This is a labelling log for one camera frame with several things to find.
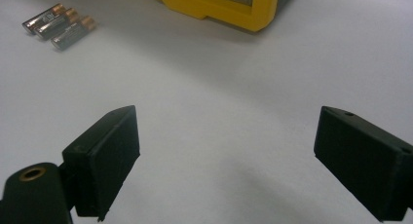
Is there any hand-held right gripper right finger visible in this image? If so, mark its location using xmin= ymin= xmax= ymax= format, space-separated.
xmin=314 ymin=105 xmax=413 ymax=222

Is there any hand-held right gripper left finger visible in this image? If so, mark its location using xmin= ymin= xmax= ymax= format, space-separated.
xmin=61 ymin=105 xmax=141 ymax=222

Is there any black copper AA battery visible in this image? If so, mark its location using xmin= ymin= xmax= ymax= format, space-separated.
xmin=33 ymin=8 xmax=80 ymax=41
xmin=51 ymin=16 xmax=97 ymax=52
xmin=21 ymin=3 xmax=66 ymax=35

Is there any yellow black drawer organizer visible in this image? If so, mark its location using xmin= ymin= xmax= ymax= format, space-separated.
xmin=131 ymin=0 xmax=300 ymax=33

